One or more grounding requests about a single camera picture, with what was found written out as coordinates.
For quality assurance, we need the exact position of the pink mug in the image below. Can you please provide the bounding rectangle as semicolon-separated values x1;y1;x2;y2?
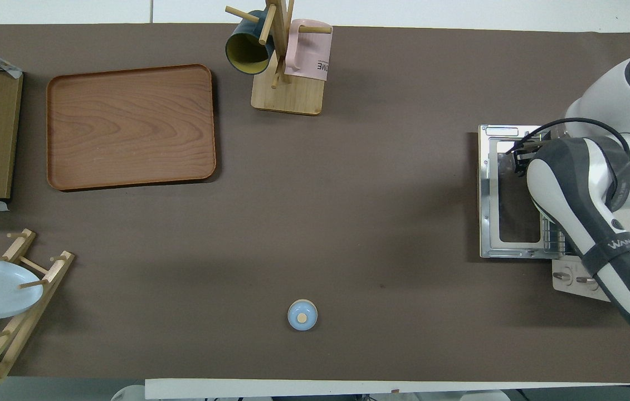
285;19;333;82

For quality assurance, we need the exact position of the brown wooden tray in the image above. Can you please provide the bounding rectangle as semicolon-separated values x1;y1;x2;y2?
46;63;218;192

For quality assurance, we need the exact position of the white toaster oven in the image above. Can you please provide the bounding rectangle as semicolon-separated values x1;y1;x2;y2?
540;214;630;303

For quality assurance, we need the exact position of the wooden plate rack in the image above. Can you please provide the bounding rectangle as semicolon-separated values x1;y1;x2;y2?
0;228;76;398

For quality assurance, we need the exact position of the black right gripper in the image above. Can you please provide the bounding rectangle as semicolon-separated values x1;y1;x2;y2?
509;139;548;177

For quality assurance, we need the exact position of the brown table mat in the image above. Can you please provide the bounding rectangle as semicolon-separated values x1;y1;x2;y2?
0;23;630;385

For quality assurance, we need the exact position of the metal mounting frame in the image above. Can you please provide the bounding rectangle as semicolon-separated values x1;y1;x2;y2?
478;124;577;260

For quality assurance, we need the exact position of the wooden mug tree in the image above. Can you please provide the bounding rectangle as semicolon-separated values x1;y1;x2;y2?
224;0;333;116

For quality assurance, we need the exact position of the dark blue mug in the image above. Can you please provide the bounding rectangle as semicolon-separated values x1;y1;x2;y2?
225;11;277;76

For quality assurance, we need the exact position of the blue call bell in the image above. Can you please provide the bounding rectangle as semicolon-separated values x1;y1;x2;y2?
287;299;319;332

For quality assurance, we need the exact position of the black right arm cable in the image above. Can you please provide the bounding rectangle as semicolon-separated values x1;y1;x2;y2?
507;118;630;162

